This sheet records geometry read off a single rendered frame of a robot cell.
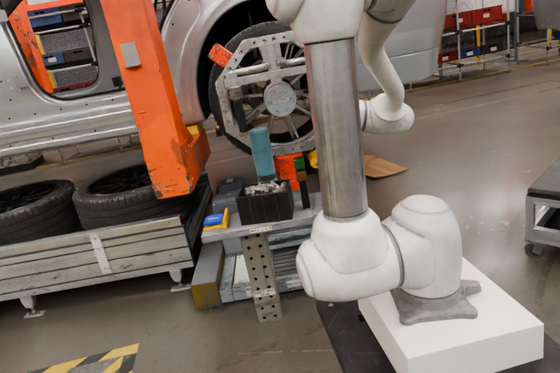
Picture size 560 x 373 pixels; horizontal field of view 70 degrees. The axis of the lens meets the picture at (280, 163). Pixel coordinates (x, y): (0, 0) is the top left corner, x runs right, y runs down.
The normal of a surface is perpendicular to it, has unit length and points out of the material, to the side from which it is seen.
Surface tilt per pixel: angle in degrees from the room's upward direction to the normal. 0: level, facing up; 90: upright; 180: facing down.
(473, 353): 90
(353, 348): 0
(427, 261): 88
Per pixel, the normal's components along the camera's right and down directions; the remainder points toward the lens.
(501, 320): -0.13, -0.94
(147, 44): 0.04, 0.29
